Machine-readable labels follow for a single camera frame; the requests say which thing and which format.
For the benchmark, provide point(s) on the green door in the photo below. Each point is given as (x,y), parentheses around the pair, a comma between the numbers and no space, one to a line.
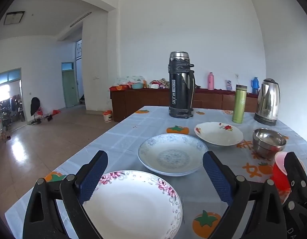
(69,89)

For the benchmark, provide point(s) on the window with grille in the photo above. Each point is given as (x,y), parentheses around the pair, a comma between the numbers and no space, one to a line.
(78,49)

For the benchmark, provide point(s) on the white bucket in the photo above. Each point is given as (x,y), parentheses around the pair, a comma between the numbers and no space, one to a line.
(107,116)

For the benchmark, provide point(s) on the brown wooden sideboard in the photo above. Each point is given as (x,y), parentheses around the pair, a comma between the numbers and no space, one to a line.
(143,102)

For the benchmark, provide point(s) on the white patterned bag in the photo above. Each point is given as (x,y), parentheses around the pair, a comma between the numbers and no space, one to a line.
(128,79)

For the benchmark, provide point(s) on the blue thermos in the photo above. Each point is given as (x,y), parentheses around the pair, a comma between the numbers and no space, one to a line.
(255,86)

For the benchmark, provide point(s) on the white plate with pink flowers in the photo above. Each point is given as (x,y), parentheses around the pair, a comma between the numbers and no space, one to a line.
(133,209)

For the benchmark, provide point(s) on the chair with black jacket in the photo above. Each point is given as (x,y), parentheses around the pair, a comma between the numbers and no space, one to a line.
(35,105)

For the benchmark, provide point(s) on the pink thermos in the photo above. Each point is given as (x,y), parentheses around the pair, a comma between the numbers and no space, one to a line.
(211,82)

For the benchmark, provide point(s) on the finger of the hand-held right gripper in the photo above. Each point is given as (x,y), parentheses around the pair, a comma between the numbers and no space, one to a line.
(294,169)

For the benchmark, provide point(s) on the orange box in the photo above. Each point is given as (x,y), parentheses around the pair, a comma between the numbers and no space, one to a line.
(118,88)

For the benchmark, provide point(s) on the stainless steel bowl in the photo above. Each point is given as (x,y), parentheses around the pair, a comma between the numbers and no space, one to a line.
(268,142)

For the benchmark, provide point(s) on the fluorescent tube light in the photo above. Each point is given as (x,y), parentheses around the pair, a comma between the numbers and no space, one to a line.
(79,20)

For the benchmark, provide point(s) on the light blue persimmon tablecloth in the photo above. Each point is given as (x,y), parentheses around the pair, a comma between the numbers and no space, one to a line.
(123,134)

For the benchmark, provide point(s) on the blue patterned plate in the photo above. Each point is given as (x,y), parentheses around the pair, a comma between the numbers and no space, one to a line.
(168,154)

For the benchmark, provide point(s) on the colourful cloth pile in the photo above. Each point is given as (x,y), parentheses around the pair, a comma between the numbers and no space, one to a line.
(162,82)

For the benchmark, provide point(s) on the white plate with red flowers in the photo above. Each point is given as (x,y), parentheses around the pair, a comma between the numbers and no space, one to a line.
(218,135)

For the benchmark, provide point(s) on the white box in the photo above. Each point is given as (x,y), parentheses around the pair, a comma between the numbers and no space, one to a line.
(153,86)

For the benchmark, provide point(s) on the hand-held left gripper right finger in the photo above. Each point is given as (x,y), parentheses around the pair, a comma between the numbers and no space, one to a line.
(218,179)

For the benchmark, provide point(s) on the red bag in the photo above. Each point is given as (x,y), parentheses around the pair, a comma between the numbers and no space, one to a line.
(56,111)

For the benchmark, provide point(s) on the stainless steel electric kettle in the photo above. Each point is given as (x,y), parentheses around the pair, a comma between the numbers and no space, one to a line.
(268,102)

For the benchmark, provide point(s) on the green drinking bottle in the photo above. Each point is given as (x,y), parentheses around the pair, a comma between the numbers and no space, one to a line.
(239,104)

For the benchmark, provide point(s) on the teal basin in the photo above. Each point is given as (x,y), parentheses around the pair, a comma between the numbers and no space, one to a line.
(137,86)

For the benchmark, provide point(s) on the red bowl with pink inside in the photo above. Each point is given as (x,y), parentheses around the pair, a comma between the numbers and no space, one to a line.
(279,176)

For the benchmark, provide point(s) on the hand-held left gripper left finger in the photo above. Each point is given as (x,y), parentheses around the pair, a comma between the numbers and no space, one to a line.
(93,176)

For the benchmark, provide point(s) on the black thermos flask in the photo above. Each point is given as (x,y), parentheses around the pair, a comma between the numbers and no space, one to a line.
(179,92)

